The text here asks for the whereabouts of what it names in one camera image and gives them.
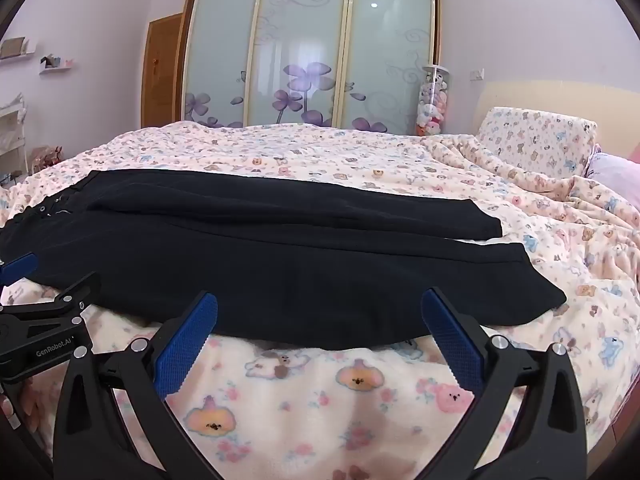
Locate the wooden door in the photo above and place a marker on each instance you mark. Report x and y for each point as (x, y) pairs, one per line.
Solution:
(162, 75)

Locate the bear printed pillow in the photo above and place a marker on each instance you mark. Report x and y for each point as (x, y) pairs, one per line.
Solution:
(535, 140)

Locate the beige box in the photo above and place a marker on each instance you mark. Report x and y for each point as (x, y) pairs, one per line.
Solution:
(12, 47)

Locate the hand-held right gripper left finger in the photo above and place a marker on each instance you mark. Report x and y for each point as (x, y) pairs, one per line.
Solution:
(185, 347)

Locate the small dark ornament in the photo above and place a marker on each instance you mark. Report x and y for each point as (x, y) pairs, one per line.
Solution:
(50, 61)

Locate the black pants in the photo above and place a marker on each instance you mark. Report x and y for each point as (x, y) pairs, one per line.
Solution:
(300, 270)

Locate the person's left hand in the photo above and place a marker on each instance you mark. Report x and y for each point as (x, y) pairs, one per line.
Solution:
(5, 405)

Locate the cream headboard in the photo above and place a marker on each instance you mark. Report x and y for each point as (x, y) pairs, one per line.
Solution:
(550, 97)

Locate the pink pillow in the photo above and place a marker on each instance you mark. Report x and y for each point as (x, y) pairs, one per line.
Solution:
(617, 177)

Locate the clear tube of plush toys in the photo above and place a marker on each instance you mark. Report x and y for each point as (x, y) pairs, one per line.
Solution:
(432, 105)

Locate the white wall socket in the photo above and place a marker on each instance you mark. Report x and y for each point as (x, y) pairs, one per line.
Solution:
(478, 74)

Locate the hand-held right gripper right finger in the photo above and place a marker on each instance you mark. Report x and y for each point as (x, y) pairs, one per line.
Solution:
(455, 345)

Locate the white storage rack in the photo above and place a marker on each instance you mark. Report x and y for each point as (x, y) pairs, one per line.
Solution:
(12, 130)

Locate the frosted glass sliding wardrobe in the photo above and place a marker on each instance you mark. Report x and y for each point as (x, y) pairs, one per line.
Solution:
(310, 25)

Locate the brown plush toys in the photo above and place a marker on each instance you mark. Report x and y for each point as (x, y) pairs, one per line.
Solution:
(47, 157)

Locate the white wall shelf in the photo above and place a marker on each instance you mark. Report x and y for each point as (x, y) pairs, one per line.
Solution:
(22, 55)
(62, 67)

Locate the bear printed blanket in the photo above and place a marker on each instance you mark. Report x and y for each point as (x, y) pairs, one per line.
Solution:
(310, 400)

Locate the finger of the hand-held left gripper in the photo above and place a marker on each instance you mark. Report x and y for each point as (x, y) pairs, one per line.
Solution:
(20, 266)
(75, 292)

